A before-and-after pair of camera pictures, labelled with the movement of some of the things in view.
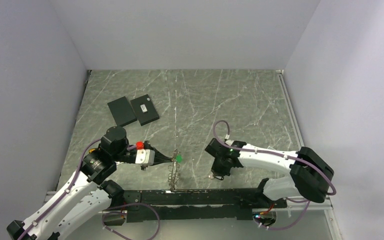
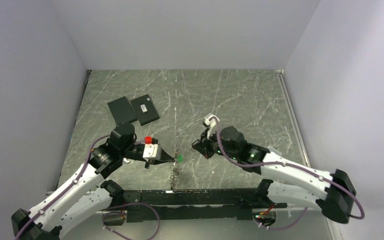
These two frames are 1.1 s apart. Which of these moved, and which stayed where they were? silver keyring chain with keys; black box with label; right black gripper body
Moved: right black gripper body
Stayed: silver keyring chain with keys; black box with label
